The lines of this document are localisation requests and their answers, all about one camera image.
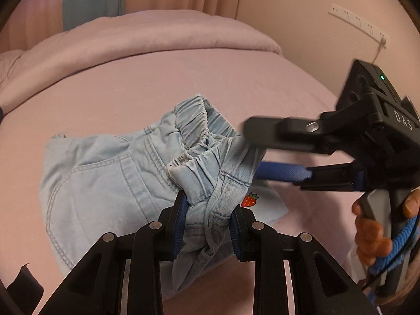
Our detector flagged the light blue strawberry pants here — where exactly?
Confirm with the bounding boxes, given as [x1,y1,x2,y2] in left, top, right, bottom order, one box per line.
[40,95,288,299]

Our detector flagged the person's right hand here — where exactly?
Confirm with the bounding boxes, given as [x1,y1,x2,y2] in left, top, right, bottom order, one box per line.
[351,190,420,268]

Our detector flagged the pink bed sheet mattress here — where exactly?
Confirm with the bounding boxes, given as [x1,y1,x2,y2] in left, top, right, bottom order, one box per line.
[1,49,359,314]

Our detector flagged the pink folded duvet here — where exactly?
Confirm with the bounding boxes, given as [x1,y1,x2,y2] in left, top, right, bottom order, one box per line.
[1,10,282,114]

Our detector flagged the blue wrist strap cord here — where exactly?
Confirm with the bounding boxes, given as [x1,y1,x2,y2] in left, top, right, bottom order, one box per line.
[369,215,420,276]

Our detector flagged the white power cable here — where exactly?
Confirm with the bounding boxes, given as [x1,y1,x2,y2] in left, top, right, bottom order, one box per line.
[371,38,387,65]

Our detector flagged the white wall power strip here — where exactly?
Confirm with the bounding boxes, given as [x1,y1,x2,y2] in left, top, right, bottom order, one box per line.
[328,4,390,48]

